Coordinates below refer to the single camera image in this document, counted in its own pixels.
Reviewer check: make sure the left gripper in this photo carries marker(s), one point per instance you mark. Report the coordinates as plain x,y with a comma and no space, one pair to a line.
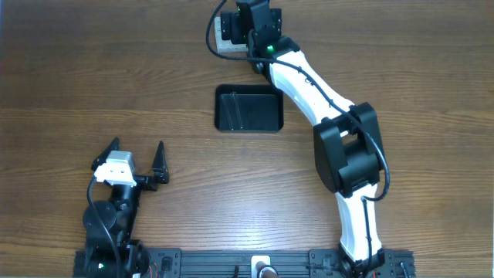
146,183

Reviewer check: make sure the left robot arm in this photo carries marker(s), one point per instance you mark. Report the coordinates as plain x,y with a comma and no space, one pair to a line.
125,210

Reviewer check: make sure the black tray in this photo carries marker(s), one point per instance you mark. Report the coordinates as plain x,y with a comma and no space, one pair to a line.
262,116

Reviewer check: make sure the white test tube rack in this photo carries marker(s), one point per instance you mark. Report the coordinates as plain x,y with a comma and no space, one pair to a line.
231,47

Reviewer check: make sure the mounting rail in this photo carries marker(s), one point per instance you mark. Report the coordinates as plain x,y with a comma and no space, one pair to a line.
216,262

